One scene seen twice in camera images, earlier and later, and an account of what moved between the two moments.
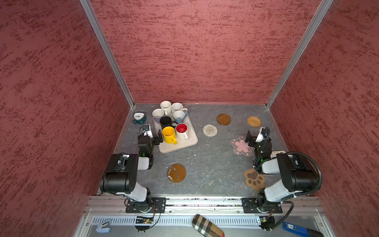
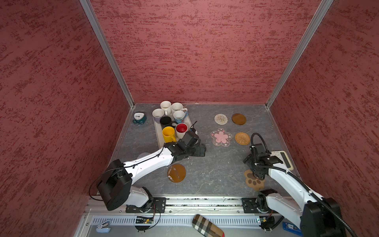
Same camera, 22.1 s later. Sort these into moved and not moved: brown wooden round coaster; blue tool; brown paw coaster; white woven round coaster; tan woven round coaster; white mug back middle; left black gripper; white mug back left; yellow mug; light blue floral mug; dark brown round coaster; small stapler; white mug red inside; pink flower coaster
Moved: pink flower coaster; dark brown round coaster; left black gripper; tan woven round coaster; white woven round coaster
Not moved: white mug back left; small stapler; yellow mug; brown paw coaster; brown wooden round coaster; white mug red inside; blue tool; light blue floral mug; white mug back middle
